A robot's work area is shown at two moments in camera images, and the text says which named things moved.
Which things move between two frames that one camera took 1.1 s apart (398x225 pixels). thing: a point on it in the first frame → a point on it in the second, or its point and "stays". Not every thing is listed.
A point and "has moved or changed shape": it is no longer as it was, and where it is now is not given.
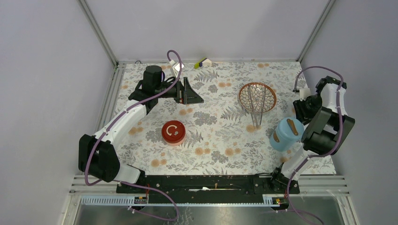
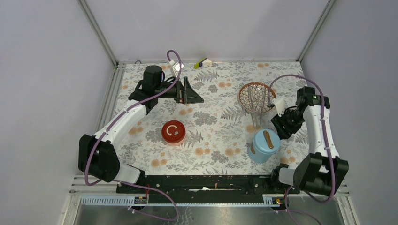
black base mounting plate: x=210 y=189 stays
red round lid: x=173 y=131 stays
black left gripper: x=185 y=94 stays
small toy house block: x=205 y=62 stays
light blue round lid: x=291 y=129 has moved or changed shape
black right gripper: x=302 y=114 → x=279 y=122
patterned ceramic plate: x=257 y=98 stays
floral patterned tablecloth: x=227 y=134 stays
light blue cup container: x=280 y=144 → x=257 y=156
